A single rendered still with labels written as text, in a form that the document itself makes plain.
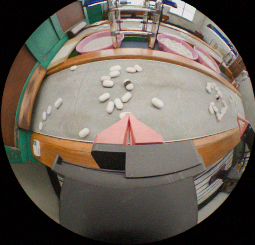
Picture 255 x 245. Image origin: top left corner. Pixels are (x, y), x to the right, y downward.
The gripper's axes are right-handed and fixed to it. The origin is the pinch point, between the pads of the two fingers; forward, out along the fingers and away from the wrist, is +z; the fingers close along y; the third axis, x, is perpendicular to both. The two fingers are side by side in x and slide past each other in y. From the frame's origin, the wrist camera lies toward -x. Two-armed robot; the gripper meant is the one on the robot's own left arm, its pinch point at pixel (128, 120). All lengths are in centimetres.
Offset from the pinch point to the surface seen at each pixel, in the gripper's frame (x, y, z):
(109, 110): 4.7, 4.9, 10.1
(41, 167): 85, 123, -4
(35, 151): 12.7, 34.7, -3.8
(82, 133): 8.7, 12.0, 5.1
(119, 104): 3.6, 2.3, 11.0
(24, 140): 9.7, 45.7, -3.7
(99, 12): -174, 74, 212
